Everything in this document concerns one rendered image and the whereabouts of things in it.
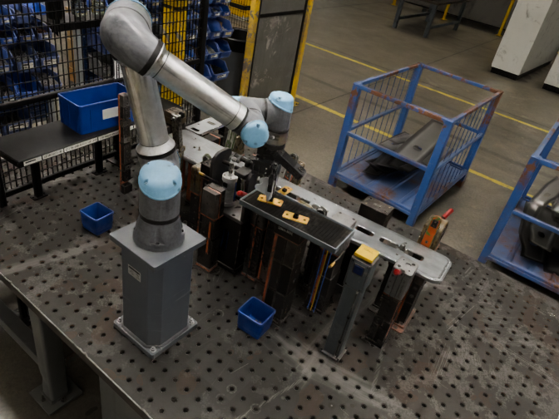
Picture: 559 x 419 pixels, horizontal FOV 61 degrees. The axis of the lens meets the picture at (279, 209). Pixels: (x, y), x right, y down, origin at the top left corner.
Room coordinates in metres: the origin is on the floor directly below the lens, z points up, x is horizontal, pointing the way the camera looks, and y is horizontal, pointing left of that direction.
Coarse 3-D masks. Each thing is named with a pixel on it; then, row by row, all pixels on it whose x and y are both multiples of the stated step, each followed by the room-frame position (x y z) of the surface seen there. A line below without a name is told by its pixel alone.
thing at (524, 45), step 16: (528, 0) 8.72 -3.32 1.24; (544, 0) 8.59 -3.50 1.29; (512, 16) 8.80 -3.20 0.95; (528, 16) 8.67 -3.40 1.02; (544, 16) 8.54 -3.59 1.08; (512, 32) 8.74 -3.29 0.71; (528, 32) 8.61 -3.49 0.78; (544, 32) 8.91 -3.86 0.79; (512, 48) 8.68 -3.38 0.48; (528, 48) 8.55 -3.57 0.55; (544, 48) 9.40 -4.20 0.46; (496, 64) 8.77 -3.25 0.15; (512, 64) 8.62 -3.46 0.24; (528, 64) 8.83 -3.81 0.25; (544, 64) 10.07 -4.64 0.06
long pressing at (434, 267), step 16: (192, 144) 1.94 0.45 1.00; (208, 144) 1.97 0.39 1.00; (192, 160) 1.79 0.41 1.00; (304, 192) 1.72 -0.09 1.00; (336, 208) 1.64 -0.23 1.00; (368, 224) 1.56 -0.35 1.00; (352, 240) 1.44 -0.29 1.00; (368, 240) 1.46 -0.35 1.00; (400, 240) 1.50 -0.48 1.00; (384, 256) 1.38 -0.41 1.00; (400, 256) 1.40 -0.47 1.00; (432, 256) 1.44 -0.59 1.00; (416, 272) 1.32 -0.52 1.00; (432, 272) 1.34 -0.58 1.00
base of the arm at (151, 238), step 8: (176, 216) 1.11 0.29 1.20; (136, 224) 1.09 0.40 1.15; (144, 224) 1.07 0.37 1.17; (152, 224) 1.06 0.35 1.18; (160, 224) 1.07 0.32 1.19; (168, 224) 1.08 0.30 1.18; (176, 224) 1.10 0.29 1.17; (136, 232) 1.07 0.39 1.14; (144, 232) 1.06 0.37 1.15; (152, 232) 1.06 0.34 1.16; (160, 232) 1.06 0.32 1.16; (168, 232) 1.07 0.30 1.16; (176, 232) 1.09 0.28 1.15; (184, 232) 1.14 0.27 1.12; (136, 240) 1.06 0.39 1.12; (144, 240) 1.05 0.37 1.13; (152, 240) 1.05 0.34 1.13; (160, 240) 1.06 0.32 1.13; (168, 240) 1.07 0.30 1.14; (176, 240) 1.09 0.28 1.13; (144, 248) 1.05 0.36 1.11; (152, 248) 1.05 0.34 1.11; (160, 248) 1.05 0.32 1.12; (168, 248) 1.06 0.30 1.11
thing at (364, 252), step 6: (360, 246) 1.19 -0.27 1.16; (366, 246) 1.20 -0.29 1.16; (354, 252) 1.16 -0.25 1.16; (360, 252) 1.16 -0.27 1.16; (366, 252) 1.17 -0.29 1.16; (372, 252) 1.17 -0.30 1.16; (378, 252) 1.18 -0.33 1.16; (360, 258) 1.15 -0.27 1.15; (366, 258) 1.14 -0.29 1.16; (372, 258) 1.14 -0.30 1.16
